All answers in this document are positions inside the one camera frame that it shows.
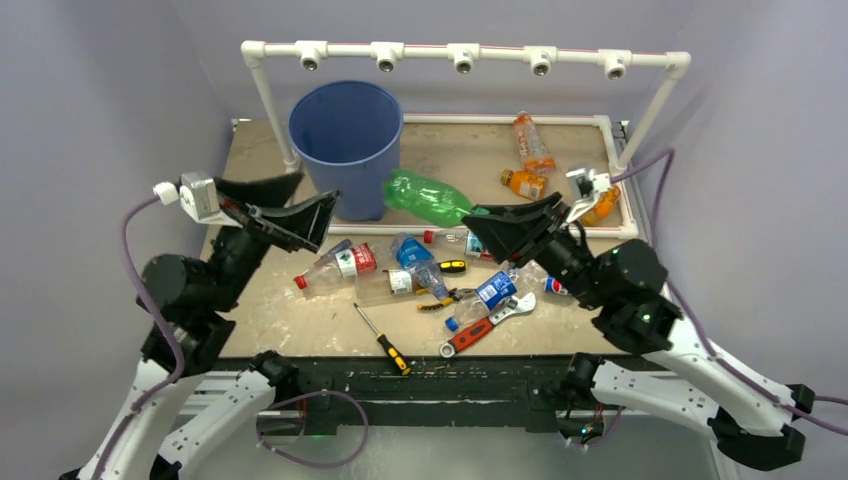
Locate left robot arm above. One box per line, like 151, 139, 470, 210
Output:
69, 172, 340, 479

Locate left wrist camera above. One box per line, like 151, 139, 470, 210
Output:
153, 172, 222, 224

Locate red adjustable wrench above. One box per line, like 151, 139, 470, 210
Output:
439, 292, 537, 358

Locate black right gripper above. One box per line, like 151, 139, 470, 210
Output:
459, 191, 603, 309

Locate pepsi label bottle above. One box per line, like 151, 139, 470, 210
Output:
543, 276, 570, 296

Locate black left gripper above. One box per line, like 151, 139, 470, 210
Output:
209, 169, 343, 310

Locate blue plastic bin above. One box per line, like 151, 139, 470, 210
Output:
287, 80, 405, 222

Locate short orange juice bottle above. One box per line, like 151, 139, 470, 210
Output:
500, 169, 547, 201

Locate blue label crushed bottle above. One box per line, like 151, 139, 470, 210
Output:
391, 233, 446, 296

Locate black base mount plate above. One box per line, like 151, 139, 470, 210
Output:
266, 354, 572, 435

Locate small blue label bottle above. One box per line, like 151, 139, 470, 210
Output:
445, 268, 534, 332

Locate yellow black screwdriver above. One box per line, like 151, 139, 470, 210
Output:
353, 303, 411, 376

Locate red cap crushed bottle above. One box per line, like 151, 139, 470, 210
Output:
294, 242, 390, 296

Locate red label clear bottle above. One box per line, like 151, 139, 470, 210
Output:
423, 229, 494, 260

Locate white PVC pipe frame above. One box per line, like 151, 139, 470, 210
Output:
240, 40, 692, 205

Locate yellow handle pliers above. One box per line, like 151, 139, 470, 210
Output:
416, 259, 468, 312

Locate orange crushed bottle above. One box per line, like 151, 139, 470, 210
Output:
579, 185, 621, 227

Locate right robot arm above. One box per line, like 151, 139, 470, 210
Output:
463, 194, 815, 471

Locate green plastic bottle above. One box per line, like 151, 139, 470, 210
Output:
382, 168, 490, 228

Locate tall orange bottle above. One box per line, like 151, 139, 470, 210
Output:
513, 111, 556, 174

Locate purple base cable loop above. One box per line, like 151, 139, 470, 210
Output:
254, 390, 370, 470

